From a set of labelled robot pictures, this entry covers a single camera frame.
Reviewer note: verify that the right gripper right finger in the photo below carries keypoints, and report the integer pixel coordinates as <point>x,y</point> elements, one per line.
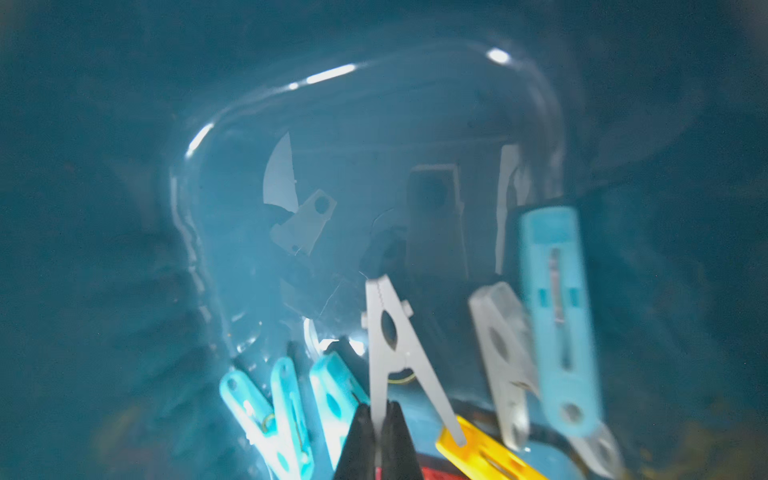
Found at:
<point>395,440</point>

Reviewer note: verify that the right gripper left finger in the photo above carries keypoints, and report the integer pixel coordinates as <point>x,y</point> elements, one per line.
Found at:
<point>358,457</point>

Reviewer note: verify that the teal clothespin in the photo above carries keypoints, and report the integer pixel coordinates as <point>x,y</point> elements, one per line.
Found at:
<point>555,292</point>
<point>278,428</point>

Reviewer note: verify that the teal plastic storage box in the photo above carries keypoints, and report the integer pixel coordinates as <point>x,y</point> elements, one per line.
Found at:
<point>194,187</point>

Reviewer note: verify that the red clothespin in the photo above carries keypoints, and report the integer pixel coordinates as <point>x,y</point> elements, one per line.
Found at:
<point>444,474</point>

